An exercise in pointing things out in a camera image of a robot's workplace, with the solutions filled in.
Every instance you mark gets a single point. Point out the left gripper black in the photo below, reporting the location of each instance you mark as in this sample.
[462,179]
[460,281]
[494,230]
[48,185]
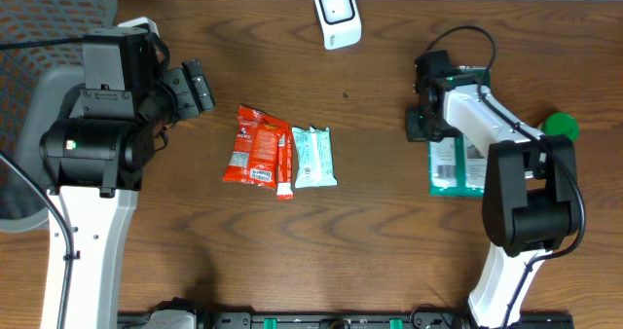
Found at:
[196,87]

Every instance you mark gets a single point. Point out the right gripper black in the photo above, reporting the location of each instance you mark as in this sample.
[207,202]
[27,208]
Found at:
[414,133]

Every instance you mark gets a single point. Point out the green white wipes pack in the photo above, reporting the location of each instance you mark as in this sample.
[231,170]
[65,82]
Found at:
[456,168]

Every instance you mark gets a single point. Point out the red snack bag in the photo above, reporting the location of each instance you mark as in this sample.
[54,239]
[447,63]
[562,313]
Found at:
[255,155]

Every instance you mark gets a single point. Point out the light teal snack pack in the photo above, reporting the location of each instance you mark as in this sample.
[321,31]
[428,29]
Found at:
[315,160]

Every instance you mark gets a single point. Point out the green lid jar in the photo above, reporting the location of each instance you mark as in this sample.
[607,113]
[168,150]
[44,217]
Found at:
[561,123]

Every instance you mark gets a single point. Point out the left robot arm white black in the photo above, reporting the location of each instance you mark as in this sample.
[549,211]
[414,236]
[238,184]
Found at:
[96,161]

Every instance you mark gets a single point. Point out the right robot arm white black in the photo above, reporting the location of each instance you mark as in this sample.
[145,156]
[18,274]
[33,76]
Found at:
[532,207]

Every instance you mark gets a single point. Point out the grey plastic shopping basket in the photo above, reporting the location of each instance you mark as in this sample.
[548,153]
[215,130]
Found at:
[36,80]

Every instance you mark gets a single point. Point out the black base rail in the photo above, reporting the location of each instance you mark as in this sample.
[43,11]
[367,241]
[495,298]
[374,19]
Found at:
[426,319]

